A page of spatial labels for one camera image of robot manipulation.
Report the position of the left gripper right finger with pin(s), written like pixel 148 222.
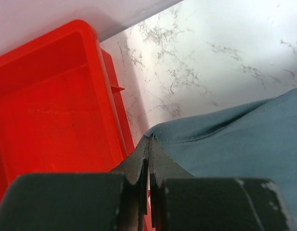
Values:
pixel 183 202

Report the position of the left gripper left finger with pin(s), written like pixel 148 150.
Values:
pixel 112 201

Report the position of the dark blue-grey t-shirt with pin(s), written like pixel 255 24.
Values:
pixel 257 139

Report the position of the red plastic tray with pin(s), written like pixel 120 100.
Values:
pixel 61 108

